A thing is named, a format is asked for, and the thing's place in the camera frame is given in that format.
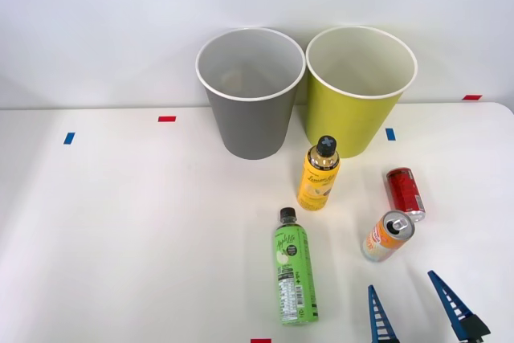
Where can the yellow label plastic bottle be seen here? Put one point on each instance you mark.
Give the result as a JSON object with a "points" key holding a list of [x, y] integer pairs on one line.
{"points": [[317, 186]]}

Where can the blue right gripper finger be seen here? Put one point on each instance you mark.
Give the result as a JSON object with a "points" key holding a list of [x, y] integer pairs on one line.
{"points": [[454, 305], [379, 315]]}

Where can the yellow-green plastic waste bin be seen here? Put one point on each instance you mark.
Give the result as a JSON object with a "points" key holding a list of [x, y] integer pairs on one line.
{"points": [[349, 122]]}

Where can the green label plastic bottle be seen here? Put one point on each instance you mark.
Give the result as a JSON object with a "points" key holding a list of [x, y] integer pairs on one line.
{"points": [[295, 274]]}

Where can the orange drink can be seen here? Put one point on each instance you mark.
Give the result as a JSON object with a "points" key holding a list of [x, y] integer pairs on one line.
{"points": [[383, 240]]}

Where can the red drink can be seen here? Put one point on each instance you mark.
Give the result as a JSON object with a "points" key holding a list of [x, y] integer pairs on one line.
{"points": [[405, 192]]}

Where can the grey plastic waste bin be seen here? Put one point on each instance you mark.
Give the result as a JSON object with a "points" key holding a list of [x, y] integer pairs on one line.
{"points": [[251, 126]]}

